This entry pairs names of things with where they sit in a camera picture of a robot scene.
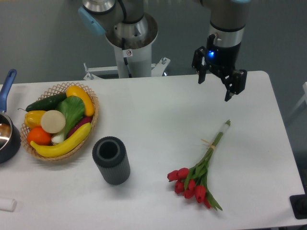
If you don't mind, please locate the blue handled saucepan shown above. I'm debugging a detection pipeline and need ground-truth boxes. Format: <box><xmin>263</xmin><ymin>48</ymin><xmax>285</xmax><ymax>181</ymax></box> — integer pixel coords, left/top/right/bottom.
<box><xmin>0</xmin><ymin>69</ymin><xmax>21</xmax><ymax>164</ymax></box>

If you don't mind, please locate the woven wicker basket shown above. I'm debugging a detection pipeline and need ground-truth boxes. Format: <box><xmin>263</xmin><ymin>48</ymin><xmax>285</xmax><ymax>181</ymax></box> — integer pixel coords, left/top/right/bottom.
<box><xmin>20</xmin><ymin>82</ymin><xmax>99</xmax><ymax>161</ymax></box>

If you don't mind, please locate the dark grey ribbed vase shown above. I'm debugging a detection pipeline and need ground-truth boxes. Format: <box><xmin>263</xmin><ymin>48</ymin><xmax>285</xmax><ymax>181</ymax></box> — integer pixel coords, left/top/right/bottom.
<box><xmin>92</xmin><ymin>136</ymin><xmax>130</xmax><ymax>185</ymax></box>

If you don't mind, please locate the black device at edge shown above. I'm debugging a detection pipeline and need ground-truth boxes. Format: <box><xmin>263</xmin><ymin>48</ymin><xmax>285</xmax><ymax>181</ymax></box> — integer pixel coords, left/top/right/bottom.
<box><xmin>289</xmin><ymin>194</ymin><xmax>307</xmax><ymax>219</ymax></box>

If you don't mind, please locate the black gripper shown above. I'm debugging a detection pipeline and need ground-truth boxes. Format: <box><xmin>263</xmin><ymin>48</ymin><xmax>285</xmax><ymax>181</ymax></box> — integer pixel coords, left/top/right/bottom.
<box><xmin>191</xmin><ymin>45</ymin><xmax>247</xmax><ymax>102</ymax></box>

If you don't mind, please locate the green bok choy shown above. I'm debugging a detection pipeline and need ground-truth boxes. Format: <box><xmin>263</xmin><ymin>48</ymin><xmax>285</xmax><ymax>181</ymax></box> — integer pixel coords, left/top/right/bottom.
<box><xmin>51</xmin><ymin>96</ymin><xmax>85</xmax><ymax>145</ymax></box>

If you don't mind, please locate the white cylinder object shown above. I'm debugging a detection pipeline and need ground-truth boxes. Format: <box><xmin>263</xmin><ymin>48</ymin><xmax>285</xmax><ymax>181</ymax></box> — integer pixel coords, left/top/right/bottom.
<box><xmin>0</xmin><ymin>197</ymin><xmax>17</xmax><ymax>212</ymax></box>

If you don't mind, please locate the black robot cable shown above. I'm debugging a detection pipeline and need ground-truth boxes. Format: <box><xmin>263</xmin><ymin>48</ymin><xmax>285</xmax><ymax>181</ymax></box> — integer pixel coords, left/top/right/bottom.
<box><xmin>121</xmin><ymin>37</ymin><xmax>133</xmax><ymax>78</ymax></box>

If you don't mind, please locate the white chair frame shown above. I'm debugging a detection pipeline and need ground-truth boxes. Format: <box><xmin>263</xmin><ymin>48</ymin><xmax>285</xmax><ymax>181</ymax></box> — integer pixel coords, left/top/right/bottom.
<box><xmin>286</xmin><ymin>82</ymin><xmax>307</xmax><ymax>123</ymax></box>

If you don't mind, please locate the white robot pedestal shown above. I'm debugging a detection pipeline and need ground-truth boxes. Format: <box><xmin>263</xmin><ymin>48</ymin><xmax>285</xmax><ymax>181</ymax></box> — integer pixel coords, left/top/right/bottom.
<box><xmin>84</xmin><ymin>13</ymin><xmax>171</xmax><ymax>80</ymax></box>

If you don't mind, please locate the beige round disc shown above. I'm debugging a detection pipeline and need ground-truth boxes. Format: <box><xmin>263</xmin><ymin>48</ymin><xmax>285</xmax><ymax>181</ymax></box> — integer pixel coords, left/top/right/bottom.
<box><xmin>40</xmin><ymin>110</ymin><xmax>66</xmax><ymax>134</ymax></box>

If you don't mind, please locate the orange fruit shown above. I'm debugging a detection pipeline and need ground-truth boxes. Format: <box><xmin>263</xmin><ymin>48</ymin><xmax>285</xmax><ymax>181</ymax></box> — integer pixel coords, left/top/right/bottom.
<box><xmin>27</xmin><ymin>127</ymin><xmax>51</xmax><ymax>146</ymax></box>

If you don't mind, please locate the purple eggplant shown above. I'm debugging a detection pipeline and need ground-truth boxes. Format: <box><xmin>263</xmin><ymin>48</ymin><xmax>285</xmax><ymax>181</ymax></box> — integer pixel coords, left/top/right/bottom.
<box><xmin>67</xmin><ymin>116</ymin><xmax>92</xmax><ymax>138</ymax></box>

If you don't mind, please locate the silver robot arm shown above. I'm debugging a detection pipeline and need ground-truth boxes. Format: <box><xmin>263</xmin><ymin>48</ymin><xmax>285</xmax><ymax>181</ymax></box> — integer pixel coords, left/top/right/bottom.
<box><xmin>78</xmin><ymin>0</ymin><xmax>251</xmax><ymax>101</ymax></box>

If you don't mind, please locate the red tulip bouquet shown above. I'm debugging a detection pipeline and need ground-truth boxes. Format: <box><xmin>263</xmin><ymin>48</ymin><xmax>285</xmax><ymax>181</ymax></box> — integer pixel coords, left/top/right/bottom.
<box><xmin>167</xmin><ymin>120</ymin><xmax>231</xmax><ymax>211</ymax></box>

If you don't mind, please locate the long yellow squash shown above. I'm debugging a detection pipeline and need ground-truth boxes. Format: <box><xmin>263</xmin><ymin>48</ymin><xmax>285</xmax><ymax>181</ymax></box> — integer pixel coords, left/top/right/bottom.
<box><xmin>30</xmin><ymin>123</ymin><xmax>92</xmax><ymax>158</ymax></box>

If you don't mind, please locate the green cucumber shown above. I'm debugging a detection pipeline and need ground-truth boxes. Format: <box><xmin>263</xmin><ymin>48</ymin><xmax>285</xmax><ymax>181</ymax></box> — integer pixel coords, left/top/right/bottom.
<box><xmin>18</xmin><ymin>93</ymin><xmax>67</xmax><ymax>112</ymax></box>

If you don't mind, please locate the yellow bell pepper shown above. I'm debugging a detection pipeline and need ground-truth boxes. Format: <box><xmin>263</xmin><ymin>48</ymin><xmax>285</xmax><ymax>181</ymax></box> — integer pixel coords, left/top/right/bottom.
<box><xmin>24</xmin><ymin>110</ymin><xmax>46</xmax><ymax>129</ymax></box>

